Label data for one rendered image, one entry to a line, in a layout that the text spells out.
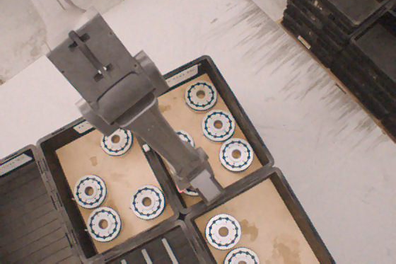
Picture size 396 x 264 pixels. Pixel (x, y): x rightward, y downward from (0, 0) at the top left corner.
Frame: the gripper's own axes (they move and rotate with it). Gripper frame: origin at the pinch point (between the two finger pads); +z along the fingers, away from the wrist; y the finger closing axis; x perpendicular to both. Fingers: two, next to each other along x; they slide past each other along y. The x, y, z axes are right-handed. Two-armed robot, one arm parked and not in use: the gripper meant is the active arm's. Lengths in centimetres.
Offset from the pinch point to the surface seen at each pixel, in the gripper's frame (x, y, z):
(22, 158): 25, -47, -1
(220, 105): 18.1, 17.4, 4.7
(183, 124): 17.0, 3.9, 4.8
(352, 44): 31, 96, 41
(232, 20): 53, 40, 19
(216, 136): 8.4, 11.4, 1.5
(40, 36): 136, -55, 93
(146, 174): 6.7, -12.7, 4.4
